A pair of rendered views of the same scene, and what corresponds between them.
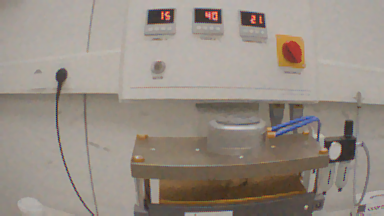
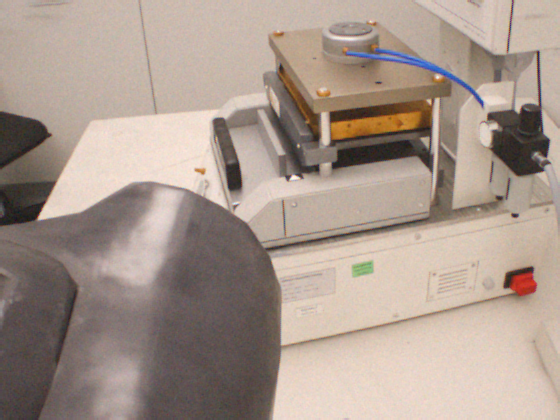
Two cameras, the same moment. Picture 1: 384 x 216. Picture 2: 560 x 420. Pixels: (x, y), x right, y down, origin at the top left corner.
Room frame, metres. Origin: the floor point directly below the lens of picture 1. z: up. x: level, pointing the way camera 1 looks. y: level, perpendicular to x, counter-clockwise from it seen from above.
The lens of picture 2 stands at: (0.59, -0.87, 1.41)
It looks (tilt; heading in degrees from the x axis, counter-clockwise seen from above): 34 degrees down; 81
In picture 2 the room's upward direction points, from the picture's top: 4 degrees counter-clockwise
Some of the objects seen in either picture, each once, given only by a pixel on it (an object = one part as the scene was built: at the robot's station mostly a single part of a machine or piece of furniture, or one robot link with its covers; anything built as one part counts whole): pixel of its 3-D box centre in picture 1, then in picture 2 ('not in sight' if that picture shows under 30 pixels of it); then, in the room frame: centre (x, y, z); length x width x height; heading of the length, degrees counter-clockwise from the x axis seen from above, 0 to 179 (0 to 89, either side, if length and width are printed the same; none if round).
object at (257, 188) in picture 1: (240, 178); (352, 84); (0.82, -0.07, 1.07); 0.22 x 0.17 x 0.10; 92
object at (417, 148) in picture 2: not in sight; (352, 135); (0.82, -0.06, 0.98); 0.20 x 0.17 x 0.03; 92
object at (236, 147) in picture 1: (248, 161); (377, 73); (0.85, -0.08, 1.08); 0.31 x 0.24 x 0.13; 92
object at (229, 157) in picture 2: not in sight; (225, 150); (0.64, -0.06, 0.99); 0.15 x 0.02 x 0.04; 92
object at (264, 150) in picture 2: not in sight; (321, 146); (0.77, -0.06, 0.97); 0.30 x 0.22 x 0.08; 2
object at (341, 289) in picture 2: not in sight; (351, 225); (0.81, -0.08, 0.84); 0.53 x 0.37 x 0.17; 2
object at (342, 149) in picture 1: (337, 158); (508, 154); (0.96, -0.28, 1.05); 0.15 x 0.05 x 0.15; 92
